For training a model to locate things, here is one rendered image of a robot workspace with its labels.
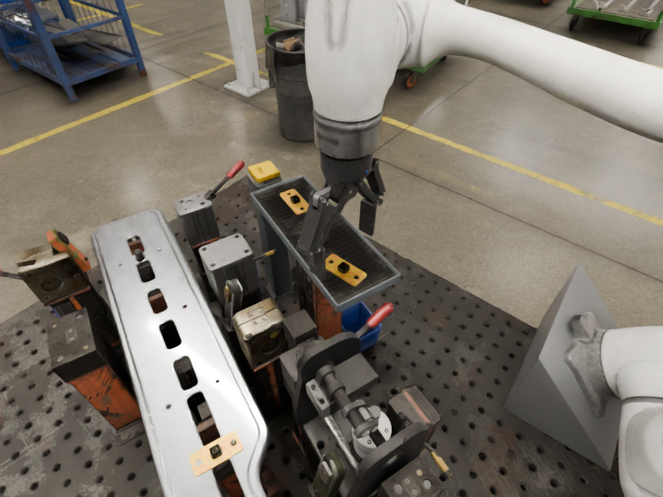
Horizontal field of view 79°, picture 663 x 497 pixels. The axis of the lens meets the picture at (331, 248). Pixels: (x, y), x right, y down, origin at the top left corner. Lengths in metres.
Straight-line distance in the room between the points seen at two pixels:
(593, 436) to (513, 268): 1.49
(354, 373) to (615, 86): 0.48
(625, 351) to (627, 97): 0.67
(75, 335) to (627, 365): 1.13
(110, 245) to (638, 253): 2.74
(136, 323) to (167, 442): 0.27
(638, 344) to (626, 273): 1.76
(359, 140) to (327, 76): 0.09
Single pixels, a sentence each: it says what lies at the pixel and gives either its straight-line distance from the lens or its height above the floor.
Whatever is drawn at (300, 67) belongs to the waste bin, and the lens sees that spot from 3.05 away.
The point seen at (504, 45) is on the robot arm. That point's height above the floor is 1.55.
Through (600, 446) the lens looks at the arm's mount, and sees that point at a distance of 1.20.
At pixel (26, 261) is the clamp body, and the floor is 1.06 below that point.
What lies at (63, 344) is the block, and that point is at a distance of 0.97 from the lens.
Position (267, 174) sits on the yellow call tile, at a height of 1.16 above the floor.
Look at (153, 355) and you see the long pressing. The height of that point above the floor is 1.00.
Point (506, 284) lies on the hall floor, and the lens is 2.43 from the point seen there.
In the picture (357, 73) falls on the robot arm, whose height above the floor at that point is 1.54.
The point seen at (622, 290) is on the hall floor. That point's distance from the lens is 2.71.
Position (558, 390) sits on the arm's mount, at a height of 0.88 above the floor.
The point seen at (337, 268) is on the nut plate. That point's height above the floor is 1.17.
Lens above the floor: 1.72
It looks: 45 degrees down
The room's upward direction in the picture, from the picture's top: straight up
